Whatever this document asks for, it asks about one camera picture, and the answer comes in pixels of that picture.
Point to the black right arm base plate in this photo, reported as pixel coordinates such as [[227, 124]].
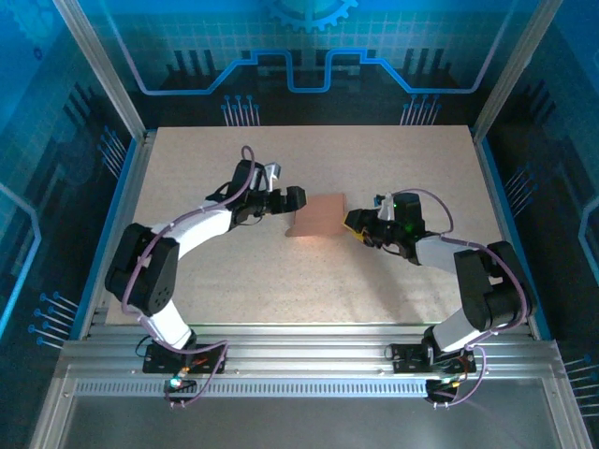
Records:
[[407, 360]]

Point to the brown cardboard paper box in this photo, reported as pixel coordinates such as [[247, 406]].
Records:
[[318, 215]]

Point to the aluminium side rail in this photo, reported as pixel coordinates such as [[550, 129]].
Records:
[[481, 159], [119, 220]]

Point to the grey metal panel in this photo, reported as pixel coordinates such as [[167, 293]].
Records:
[[304, 425]]

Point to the aluminium frame post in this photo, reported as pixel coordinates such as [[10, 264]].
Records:
[[515, 70], [100, 70]]

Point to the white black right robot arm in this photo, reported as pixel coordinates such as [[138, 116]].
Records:
[[477, 285]]

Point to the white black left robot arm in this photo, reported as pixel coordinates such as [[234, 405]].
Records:
[[145, 280]]

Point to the aluminium extrusion crossbeam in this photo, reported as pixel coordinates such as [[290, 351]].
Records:
[[304, 351]]

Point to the small LED circuit board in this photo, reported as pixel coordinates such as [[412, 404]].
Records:
[[444, 384], [177, 384]]

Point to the blue side strip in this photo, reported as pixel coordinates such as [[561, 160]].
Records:
[[543, 329], [81, 322]]

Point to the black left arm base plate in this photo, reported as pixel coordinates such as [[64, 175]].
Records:
[[159, 362]]

